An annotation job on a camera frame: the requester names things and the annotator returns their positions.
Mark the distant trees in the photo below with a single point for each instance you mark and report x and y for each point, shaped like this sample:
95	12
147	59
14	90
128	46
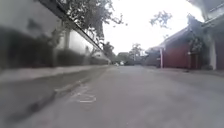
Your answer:
128	55

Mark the grey asphalt road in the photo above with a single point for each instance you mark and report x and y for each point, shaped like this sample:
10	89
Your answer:
143	100

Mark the large leafy tree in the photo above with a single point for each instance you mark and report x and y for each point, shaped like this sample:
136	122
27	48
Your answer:
90	15

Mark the red building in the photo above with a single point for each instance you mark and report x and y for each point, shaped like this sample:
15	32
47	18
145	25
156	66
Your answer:
178	51

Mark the grey concrete kerb strip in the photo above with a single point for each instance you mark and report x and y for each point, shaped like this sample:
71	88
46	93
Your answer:
30	88

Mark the pale building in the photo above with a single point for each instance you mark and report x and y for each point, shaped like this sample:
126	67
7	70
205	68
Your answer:
215	36

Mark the white post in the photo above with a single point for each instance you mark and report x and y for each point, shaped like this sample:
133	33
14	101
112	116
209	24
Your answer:
161	58

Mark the long white boundary wall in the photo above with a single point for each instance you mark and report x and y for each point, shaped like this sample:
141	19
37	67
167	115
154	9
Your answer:
30	36

